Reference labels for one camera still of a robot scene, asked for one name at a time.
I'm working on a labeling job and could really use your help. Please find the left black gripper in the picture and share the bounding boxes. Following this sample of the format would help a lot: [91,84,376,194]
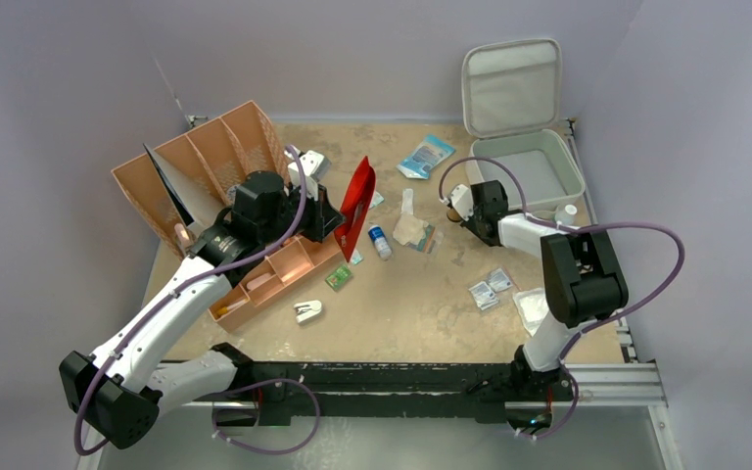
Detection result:
[259,179,345,246]

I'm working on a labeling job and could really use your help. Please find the red first aid pouch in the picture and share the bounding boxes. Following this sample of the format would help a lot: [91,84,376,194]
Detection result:
[334,156,376,261]

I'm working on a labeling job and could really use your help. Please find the plaster strip packet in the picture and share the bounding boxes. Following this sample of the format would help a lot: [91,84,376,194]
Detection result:
[369,191,385,210]
[350,250,363,264]

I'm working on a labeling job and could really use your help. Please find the brown bottle orange cap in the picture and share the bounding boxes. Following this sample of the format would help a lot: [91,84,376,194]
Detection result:
[446,208,463,223]

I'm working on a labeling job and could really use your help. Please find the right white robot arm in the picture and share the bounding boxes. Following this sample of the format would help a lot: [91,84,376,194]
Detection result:
[447,181,629,399]

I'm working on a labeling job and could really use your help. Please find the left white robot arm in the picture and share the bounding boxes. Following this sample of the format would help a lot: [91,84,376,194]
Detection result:
[59,171,346,456]

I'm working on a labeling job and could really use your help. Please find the pink desk tray organizer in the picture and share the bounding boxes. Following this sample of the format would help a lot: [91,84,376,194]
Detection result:
[210,235,344,332]

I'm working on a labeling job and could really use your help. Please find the blue white bandage roll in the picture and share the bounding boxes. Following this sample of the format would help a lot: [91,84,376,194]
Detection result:
[367,223,393,260]

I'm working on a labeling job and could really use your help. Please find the green small box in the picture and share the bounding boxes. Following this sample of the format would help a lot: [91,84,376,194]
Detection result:
[325,264,353,292]

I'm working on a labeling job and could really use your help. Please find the white plastic bottle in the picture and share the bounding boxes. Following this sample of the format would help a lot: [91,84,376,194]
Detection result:
[553,204,578,226]

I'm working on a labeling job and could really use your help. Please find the blue white wipes packet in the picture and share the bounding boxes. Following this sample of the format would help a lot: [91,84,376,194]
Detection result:
[396,134,455,180]

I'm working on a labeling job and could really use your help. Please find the beige gauze wrap packet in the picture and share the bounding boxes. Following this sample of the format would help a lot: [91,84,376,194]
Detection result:
[392,188,445,255]

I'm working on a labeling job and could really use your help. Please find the white stapler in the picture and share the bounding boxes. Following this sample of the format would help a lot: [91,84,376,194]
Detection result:
[293,300,323,325]

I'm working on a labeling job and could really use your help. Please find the alcohol pad sachet pair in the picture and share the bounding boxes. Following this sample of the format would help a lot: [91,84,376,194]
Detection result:
[468,281,499,311]

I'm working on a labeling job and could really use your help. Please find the grey open storage case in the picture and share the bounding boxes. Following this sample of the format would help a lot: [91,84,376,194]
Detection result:
[461,38,586,212]

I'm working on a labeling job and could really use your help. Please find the pink file organizer rack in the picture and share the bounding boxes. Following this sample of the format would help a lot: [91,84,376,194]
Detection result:
[112,101,290,257]

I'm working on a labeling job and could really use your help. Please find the dark folder in rack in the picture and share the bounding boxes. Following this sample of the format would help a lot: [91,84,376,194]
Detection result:
[142,143,194,226]

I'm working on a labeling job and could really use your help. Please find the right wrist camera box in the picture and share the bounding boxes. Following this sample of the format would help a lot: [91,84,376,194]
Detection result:
[448,184,474,218]

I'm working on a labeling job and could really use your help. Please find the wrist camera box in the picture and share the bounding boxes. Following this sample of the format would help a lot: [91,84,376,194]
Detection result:
[448,184,474,218]
[285,149,331,199]

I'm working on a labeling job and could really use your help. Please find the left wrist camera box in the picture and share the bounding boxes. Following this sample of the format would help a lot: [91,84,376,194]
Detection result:
[285,149,331,199]

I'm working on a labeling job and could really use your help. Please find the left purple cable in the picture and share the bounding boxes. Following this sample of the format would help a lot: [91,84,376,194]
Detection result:
[73,143,309,456]

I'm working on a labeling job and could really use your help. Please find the base loop purple cable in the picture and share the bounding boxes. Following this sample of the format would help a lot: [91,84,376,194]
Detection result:
[210,378,322,456]

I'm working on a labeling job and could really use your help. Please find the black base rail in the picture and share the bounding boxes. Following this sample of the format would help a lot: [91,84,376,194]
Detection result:
[213,343,573,429]

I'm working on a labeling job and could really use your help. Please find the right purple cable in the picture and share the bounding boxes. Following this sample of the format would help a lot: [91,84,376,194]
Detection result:
[439,157,686,443]

